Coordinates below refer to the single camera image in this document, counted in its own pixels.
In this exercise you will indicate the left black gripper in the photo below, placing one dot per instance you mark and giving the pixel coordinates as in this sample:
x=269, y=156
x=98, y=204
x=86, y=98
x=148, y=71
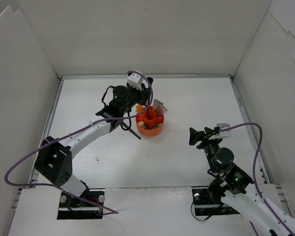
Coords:
x=142, y=93

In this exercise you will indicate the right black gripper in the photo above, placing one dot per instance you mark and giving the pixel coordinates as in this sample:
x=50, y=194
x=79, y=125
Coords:
x=204, y=137

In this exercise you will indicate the orange sunscreen tube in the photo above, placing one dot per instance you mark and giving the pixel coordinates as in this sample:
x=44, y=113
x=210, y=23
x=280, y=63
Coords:
x=139, y=109

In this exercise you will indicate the small black makeup brush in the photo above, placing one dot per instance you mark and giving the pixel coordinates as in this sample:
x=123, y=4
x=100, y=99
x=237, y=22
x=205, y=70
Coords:
x=150, y=81

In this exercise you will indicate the brown eyeshadow palette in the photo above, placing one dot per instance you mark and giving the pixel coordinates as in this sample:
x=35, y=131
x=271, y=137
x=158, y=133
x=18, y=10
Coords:
x=159, y=109

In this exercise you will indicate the beige makeup sponge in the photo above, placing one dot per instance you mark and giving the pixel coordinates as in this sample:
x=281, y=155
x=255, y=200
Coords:
x=141, y=123

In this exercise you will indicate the large black makeup brush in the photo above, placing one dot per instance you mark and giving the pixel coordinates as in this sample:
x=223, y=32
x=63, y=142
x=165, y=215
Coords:
x=125, y=127

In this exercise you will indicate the dark green round compact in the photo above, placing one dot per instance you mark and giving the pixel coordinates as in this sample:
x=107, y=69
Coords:
x=146, y=127

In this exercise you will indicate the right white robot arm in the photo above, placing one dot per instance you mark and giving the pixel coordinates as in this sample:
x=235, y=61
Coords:
x=233, y=187

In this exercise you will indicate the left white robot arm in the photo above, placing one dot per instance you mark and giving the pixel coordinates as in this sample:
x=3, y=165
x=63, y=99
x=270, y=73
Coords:
x=54, y=160

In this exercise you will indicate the orange round organizer container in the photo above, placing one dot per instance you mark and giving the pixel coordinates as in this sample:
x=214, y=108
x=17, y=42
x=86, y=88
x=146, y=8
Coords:
x=152, y=122

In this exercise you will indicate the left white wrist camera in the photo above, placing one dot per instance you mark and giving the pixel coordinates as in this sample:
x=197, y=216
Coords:
x=135, y=80

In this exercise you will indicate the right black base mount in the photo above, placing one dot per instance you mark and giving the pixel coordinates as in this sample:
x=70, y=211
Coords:
x=207, y=203

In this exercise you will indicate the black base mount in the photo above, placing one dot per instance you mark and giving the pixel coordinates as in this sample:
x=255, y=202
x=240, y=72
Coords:
x=207, y=203
x=73, y=209

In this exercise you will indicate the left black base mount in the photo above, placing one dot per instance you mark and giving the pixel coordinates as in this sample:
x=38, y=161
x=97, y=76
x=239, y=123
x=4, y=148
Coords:
x=73, y=209

